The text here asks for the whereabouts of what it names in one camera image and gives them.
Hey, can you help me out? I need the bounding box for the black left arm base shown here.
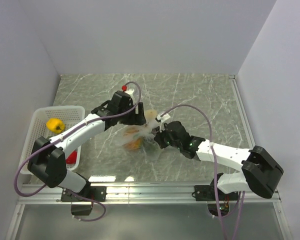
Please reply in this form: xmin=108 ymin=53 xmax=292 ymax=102
xmin=60 ymin=186 xmax=107 ymax=220

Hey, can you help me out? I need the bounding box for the yellow bell pepper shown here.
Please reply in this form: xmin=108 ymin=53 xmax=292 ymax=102
xmin=46 ymin=118 xmax=65 ymax=134

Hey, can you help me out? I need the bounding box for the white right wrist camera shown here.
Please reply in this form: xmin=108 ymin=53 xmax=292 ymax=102
xmin=156 ymin=112 xmax=171 ymax=124

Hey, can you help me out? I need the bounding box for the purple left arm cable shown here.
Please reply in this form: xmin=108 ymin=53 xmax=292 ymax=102
xmin=13 ymin=81 xmax=142 ymax=223

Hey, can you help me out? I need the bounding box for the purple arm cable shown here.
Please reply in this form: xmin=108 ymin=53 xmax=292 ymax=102
xmin=161 ymin=104 xmax=246 ymax=240
xmin=13 ymin=81 xmax=142 ymax=223

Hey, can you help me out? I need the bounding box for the red pepper in basket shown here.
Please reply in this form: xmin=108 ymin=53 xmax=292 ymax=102
xmin=65 ymin=150 xmax=78 ymax=165

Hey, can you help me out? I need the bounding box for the yellow lemon in bag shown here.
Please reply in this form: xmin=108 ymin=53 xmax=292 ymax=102
xmin=144 ymin=109 xmax=158 ymax=123

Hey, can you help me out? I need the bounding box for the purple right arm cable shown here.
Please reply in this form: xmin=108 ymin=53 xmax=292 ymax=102
xmin=161 ymin=104 xmax=246 ymax=240

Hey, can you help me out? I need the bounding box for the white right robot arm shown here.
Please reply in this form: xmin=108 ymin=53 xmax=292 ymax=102
xmin=153 ymin=121 xmax=284 ymax=200

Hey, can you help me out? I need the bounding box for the aluminium side rail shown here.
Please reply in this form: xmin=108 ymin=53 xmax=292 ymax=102
xmin=228 ymin=75 xmax=255 ymax=148

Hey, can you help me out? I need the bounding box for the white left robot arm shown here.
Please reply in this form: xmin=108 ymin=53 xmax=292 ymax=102
xmin=27 ymin=90 xmax=146 ymax=201

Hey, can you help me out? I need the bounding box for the white plastic basket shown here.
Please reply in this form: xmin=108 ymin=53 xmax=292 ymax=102
xmin=19 ymin=105 xmax=85 ymax=164

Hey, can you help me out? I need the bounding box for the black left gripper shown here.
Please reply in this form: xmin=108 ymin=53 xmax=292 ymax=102
xmin=118 ymin=102 xmax=146 ymax=126

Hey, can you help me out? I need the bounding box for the clear plastic bag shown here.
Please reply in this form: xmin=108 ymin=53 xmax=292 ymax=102
xmin=115 ymin=119 xmax=162 ymax=162

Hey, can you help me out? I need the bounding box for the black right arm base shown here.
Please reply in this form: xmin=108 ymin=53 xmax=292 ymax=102
xmin=191 ymin=184 xmax=241 ymax=217

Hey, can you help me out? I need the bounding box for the aluminium mounting rail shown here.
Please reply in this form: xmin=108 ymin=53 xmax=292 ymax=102
xmin=17 ymin=181 xmax=282 ymax=205

